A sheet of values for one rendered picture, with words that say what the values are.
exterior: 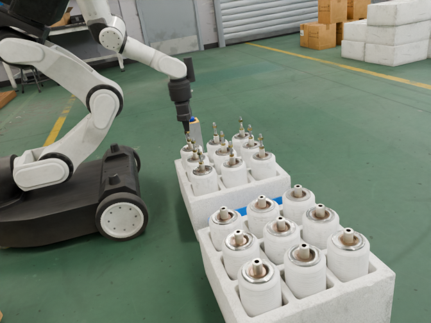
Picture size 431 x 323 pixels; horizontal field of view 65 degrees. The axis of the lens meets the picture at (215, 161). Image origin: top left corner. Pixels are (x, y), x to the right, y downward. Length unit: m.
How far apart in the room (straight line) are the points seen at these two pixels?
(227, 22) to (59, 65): 5.20
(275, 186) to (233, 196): 0.17
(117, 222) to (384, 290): 0.94
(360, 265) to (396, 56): 2.96
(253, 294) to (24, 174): 1.06
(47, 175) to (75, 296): 0.50
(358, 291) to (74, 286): 0.91
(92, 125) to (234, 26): 5.25
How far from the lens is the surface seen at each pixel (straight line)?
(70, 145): 1.51
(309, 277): 0.83
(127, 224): 1.40
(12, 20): 1.43
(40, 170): 1.52
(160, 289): 1.18
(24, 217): 1.50
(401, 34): 3.71
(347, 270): 0.90
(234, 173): 1.24
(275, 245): 0.91
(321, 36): 4.88
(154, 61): 1.32
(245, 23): 6.53
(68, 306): 1.27
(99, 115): 1.41
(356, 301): 0.92
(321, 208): 0.95
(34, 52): 1.40
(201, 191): 1.25
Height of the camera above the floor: 0.82
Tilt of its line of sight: 26 degrees down
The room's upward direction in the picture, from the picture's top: 9 degrees counter-clockwise
